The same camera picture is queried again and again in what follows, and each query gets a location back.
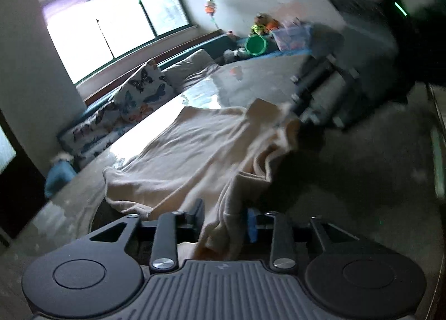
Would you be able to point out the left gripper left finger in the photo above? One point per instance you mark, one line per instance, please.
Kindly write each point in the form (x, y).
(194, 219)

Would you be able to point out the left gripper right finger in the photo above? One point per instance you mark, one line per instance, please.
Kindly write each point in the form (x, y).
(256, 224)

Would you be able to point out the cream beige garment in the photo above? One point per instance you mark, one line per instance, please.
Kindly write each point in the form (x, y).
(226, 157)

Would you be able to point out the clear plastic storage box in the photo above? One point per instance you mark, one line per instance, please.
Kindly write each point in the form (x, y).
(293, 37)

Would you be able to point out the plush toy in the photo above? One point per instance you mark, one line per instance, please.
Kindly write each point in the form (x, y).
(263, 25)

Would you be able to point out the teal blue sofa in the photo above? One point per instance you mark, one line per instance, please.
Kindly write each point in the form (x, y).
(101, 124)

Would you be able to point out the green plastic bucket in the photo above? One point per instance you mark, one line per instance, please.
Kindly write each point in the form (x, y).
(256, 45)

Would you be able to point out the butterfly print pillow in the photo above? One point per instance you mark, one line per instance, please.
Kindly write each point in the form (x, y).
(143, 93)

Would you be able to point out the blue cushion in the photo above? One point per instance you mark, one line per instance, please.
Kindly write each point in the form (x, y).
(60, 174)

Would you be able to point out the beige cushion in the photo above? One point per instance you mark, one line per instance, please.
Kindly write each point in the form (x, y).
(191, 70)

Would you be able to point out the dark wooden door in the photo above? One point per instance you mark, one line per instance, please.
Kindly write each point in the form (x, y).
(22, 190)

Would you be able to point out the orange wall decoration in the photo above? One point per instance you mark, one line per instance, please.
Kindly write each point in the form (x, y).
(210, 7)

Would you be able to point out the window with green frame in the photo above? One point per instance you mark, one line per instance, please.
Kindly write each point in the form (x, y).
(91, 34)

